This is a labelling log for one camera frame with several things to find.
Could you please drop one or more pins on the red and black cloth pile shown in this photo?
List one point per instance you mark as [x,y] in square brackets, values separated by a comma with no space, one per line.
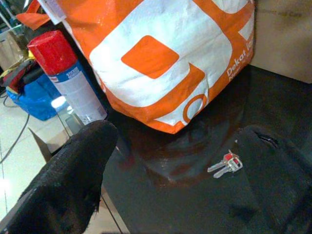
[18,73]

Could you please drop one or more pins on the brown cardboard box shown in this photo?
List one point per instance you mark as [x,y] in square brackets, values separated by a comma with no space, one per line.
[282,36]

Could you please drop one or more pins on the red capped spray can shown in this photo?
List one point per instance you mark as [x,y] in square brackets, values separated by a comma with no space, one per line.
[65,75]

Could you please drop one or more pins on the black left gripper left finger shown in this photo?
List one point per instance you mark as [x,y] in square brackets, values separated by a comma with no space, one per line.
[63,180]

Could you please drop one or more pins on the blue plastic bag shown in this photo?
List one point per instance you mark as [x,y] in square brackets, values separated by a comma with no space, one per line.
[36,97]

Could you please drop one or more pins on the orange and white shopping bag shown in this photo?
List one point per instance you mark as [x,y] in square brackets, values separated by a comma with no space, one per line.
[156,56]

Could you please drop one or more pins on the silver keys with red tag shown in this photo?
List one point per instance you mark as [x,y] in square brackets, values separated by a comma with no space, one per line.
[228,163]

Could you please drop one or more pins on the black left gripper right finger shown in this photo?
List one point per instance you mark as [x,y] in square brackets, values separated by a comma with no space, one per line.
[273,180]

